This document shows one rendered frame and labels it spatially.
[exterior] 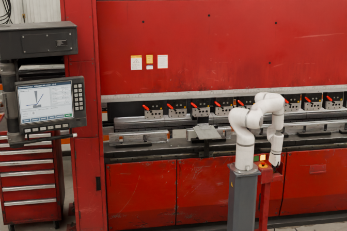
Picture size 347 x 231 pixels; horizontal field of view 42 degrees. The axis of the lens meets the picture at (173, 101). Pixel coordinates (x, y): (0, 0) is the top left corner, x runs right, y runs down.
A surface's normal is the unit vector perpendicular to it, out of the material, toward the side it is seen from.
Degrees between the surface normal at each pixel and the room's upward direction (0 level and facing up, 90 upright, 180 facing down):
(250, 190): 90
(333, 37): 90
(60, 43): 90
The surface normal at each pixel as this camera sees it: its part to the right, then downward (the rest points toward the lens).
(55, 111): 0.40, 0.28
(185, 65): 0.16, 0.30
